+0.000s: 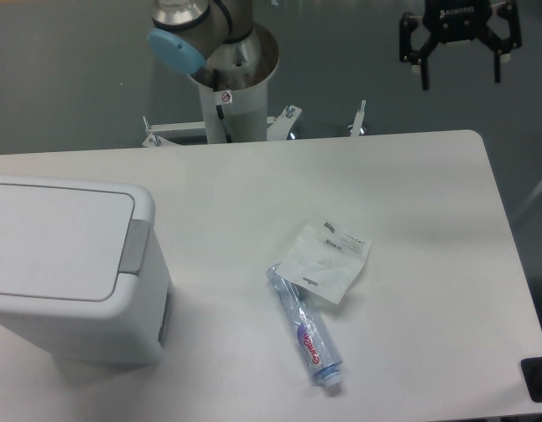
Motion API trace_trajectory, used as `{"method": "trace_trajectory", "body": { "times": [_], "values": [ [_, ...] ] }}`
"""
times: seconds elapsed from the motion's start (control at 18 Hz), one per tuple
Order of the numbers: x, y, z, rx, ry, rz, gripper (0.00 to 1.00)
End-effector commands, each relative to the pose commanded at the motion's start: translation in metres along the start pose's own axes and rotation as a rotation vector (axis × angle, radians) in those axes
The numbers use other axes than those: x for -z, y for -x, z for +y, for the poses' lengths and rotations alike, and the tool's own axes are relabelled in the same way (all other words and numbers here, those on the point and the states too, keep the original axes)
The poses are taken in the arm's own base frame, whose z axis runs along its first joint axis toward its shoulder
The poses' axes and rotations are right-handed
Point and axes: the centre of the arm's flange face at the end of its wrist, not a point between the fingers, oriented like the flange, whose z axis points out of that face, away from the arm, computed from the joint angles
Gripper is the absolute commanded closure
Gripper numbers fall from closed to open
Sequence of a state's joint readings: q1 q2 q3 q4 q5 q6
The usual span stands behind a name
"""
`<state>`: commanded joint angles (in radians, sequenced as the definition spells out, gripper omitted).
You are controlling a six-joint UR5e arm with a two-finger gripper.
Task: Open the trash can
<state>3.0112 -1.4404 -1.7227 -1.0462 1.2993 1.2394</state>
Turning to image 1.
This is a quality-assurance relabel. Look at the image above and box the crushed clear plastic bottle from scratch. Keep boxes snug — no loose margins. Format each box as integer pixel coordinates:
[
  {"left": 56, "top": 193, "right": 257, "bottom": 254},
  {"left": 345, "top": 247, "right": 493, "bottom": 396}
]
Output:
[{"left": 266, "top": 265, "right": 343, "bottom": 396}]

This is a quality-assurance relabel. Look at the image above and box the white push-top trash can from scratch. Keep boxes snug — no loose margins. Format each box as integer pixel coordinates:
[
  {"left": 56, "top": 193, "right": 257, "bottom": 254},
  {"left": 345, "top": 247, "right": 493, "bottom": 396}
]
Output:
[{"left": 0, "top": 175, "right": 174, "bottom": 365}]

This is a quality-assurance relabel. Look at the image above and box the clear plastic packaging bag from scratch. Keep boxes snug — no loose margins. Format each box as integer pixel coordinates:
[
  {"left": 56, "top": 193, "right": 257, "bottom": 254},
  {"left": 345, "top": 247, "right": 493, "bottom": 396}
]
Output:
[{"left": 276, "top": 217, "right": 372, "bottom": 304}]

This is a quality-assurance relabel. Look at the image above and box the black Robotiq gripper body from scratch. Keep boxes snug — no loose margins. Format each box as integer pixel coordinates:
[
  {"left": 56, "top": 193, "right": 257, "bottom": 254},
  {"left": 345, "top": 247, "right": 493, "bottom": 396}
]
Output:
[{"left": 422, "top": 0, "right": 492, "bottom": 44}]

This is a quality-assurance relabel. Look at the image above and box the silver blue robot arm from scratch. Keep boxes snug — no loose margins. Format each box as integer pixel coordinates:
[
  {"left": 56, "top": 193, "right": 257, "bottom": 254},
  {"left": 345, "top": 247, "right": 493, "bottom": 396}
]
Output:
[{"left": 147, "top": 1, "right": 523, "bottom": 91}]

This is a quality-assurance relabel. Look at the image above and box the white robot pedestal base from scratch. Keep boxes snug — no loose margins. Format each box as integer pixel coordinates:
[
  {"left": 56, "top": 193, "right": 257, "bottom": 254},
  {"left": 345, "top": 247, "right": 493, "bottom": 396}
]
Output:
[{"left": 141, "top": 69, "right": 368, "bottom": 149}]

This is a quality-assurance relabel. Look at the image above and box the black clamp at table edge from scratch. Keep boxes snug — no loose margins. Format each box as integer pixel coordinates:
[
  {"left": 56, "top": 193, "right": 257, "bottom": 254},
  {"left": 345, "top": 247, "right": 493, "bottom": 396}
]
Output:
[{"left": 521, "top": 357, "right": 542, "bottom": 403}]

